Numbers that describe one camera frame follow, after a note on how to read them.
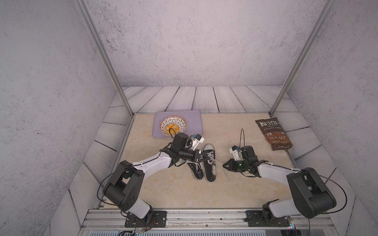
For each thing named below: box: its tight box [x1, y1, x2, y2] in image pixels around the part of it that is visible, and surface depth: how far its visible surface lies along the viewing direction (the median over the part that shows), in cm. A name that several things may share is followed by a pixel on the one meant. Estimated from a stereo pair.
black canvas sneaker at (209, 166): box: [202, 143, 217, 183], surface depth 90 cm
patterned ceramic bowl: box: [159, 115, 188, 137], surface depth 117 cm
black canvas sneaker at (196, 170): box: [187, 162, 205, 181], surface depth 90 cm
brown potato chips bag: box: [254, 117, 293, 151], surface depth 107 cm
